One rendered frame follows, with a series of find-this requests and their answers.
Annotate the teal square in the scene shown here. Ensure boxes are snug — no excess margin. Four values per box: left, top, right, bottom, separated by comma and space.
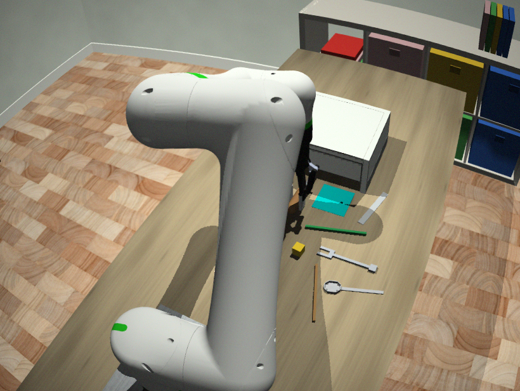
312, 184, 354, 217

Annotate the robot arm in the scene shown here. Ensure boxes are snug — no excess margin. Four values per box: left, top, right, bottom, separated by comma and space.
110, 67, 316, 391

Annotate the grey combination wrench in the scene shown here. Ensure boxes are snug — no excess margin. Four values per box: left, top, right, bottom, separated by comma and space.
317, 246, 377, 273

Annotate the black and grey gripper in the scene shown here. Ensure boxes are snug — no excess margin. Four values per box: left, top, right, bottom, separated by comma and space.
296, 144, 319, 211

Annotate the yellow cube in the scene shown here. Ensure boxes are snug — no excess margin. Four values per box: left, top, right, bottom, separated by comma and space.
292, 242, 305, 257

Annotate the small white cabinet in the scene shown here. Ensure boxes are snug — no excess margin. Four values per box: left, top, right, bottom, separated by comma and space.
309, 91, 391, 194

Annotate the grey metal spoon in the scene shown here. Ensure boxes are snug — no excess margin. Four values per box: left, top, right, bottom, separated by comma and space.
323, 280, 384, 295

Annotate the white flat bar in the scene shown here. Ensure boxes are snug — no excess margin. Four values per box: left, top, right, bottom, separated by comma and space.
358, 192, 388, 225

